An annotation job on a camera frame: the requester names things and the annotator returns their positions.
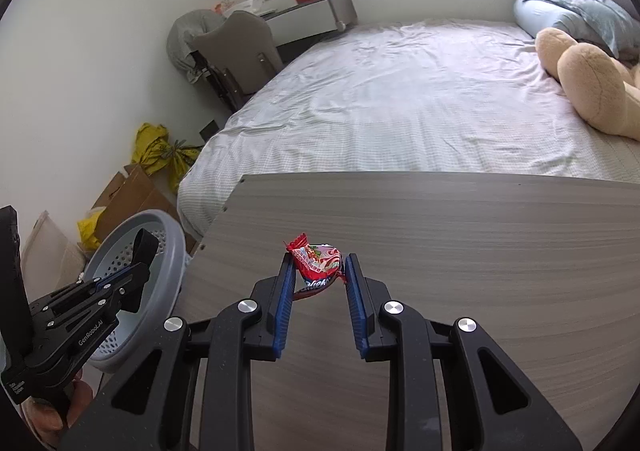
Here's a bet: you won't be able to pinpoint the beige padded chair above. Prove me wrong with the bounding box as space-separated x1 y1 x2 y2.
187 11 286 114

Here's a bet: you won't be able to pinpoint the yellow plastic bag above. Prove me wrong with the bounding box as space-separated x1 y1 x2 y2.
77 208 108 252

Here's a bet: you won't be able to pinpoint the beige flat board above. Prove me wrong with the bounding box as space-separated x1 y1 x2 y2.
22 211 88 282

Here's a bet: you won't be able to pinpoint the white grey desk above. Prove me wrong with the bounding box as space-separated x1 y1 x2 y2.
262 0 358 52

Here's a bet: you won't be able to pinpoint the brown cardboard box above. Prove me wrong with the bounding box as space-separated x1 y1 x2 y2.
92 163 198 252

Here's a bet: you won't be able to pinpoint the blue patterned pillow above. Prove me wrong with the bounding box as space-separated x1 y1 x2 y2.
520 0 640 59

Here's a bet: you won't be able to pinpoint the large beige teddy bear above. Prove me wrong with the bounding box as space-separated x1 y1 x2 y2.
535 27 640 142

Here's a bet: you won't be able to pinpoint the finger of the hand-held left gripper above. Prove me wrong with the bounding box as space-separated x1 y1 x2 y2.
29 275 152 333
60 262 151 297

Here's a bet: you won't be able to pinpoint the bed with white checked sheet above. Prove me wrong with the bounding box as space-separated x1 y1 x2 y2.
177 18 640 242

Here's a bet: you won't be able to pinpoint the person's left hand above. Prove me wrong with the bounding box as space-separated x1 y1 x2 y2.
22 378 95 449

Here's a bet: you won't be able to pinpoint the grey perforated plastic basket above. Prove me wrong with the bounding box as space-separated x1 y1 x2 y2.
81 210 187 374

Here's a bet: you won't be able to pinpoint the grey cloth on chair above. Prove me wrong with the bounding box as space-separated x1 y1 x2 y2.
166 8 226 84

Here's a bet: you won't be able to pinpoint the red candy wrapper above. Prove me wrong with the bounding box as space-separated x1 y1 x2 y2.
284 232 347 300

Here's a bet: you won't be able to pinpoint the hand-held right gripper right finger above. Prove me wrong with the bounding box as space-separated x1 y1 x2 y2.
344 252 583 451

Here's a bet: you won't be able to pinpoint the yellow tied bag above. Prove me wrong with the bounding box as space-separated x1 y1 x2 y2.
157 141 205 194

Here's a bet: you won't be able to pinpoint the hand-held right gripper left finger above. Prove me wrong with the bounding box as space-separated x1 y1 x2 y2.
60 252 299 451

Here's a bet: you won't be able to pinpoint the white papers on desk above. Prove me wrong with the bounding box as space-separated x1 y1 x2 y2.
227 0 276 16

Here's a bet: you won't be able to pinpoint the light blue bolster pillow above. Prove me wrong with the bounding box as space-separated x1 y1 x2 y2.
514 0 591 39

